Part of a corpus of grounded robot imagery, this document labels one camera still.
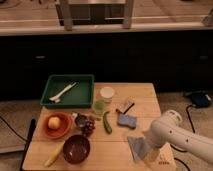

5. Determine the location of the green plastic tray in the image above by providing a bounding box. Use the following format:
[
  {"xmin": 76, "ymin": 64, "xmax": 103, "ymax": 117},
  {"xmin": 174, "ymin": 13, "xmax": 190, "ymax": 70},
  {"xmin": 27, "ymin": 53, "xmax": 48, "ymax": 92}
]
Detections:
[{"xmin": 40, "ymin": 74, "xmax": 94, "ymax": 109}]

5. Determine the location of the white stool frame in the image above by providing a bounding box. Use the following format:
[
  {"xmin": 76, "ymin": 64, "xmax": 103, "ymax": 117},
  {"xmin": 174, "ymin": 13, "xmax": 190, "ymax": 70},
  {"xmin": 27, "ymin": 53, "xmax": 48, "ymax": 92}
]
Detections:
[{"xmin": 55, "ymin": 0, "xmax": 134, "ymax": 30}]

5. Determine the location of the brown scrub brush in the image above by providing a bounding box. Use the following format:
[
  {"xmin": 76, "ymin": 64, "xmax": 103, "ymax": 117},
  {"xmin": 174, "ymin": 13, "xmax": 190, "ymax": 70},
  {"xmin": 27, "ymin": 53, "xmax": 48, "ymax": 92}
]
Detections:
[{"xmin": 116, "ymin": 100, "xmax": 135, "ymax": 114}]

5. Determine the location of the small metal cup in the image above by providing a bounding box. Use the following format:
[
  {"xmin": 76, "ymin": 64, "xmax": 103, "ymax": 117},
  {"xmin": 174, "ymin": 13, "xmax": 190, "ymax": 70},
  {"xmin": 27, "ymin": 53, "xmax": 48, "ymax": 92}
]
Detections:
[{"xmin": 72, "ymin": 113, "xmax": 87, "ymax": 128}]

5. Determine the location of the blue sponge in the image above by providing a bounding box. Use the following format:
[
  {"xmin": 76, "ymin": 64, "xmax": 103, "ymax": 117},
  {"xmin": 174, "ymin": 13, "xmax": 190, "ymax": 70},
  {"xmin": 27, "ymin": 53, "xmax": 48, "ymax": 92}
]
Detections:
[{"xmin": 118, "ymin": 114, "xmax": 137, "ymax": 129}]

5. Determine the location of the orange bowl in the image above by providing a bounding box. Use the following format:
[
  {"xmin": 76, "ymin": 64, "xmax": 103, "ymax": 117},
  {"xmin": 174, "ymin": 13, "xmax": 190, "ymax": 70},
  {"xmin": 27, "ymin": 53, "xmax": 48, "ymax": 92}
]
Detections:
[{"xmin": 42, "ymin": 112, "xmax": 72, "ymax": 139}]

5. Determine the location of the dark red bowl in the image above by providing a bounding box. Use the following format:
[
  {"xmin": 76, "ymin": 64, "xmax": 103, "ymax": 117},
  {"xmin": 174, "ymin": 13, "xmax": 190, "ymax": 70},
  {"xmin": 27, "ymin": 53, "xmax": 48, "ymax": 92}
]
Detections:
[{"xmin": 63, "ymin": 135, "xmax": 90, "ymax": 164}]

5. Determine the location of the green plastic cup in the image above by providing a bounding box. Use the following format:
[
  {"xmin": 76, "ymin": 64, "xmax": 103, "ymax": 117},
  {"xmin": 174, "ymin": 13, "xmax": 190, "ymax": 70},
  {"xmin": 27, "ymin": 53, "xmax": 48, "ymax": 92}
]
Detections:
[{"xmin": 92, "ymin": 100, "xmax": 106, "ymax": 116}]

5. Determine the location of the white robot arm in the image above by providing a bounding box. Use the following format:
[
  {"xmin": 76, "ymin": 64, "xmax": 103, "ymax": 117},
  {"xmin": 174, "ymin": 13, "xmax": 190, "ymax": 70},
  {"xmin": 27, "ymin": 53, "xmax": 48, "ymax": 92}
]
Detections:
[{"xmin": 143, "ymin": 110, "xmax": 213, "ymax": 164}]

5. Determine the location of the blue-grey towel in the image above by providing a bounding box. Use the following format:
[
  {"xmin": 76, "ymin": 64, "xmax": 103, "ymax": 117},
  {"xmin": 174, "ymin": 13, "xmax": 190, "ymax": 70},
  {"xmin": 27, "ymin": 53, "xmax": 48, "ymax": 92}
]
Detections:
[{"xmin": 127, "ymin": 136, "xmax": 149, "ymax": 162}]

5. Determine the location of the white plastic utensil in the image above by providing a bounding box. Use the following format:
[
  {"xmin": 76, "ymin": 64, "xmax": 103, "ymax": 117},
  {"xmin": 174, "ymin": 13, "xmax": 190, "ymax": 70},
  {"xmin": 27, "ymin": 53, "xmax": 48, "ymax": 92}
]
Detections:
[{"xmin": 49, "ymin": 82, "xmax": 77, "ymax": 103}]

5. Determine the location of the bunch of dark grapes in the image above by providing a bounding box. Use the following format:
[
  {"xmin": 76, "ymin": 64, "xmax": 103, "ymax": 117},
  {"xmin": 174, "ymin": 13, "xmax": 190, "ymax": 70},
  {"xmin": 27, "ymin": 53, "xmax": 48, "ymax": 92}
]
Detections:
[{"xmin": 82, "ymin": 120, "xmax": 95, "ymax": 137}]

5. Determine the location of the yellow banana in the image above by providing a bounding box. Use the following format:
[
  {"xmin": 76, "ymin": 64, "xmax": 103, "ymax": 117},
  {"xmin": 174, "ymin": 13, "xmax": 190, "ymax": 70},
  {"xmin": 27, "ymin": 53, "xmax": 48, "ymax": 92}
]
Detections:
[{"xmin": 44, "ymin": 142, "xmax": 64, "ymax": 167}]

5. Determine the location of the black floor device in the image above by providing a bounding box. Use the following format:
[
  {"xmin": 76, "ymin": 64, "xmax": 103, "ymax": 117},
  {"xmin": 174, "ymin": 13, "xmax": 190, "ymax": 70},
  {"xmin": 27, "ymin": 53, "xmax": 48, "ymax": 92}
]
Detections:
[{"xmin": 186, "ymin": 92, "xmax": 212, "ymax": 108}]

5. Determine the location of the black cable right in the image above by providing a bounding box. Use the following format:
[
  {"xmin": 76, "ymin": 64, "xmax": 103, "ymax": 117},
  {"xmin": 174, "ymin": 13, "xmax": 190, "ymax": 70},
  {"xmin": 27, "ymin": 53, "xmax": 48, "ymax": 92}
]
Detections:
[{"xmin": 170, "ymin": 103, "xmax": 198, "ymax": 154}]

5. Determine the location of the yellow lemon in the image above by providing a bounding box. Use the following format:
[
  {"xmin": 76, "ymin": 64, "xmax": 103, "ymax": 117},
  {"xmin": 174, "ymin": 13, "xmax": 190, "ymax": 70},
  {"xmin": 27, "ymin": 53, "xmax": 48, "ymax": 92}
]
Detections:
[{"xmin": 48, "ymin": 117, "xmax": 61, "ymax": 130}]

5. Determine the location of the green cucumber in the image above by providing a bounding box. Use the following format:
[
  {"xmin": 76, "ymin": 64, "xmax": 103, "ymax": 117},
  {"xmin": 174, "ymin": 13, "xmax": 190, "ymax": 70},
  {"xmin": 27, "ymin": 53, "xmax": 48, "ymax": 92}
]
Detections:
[{"xmin": 103, "ymin": 111, "xmax": 112, "ymax": 134}]

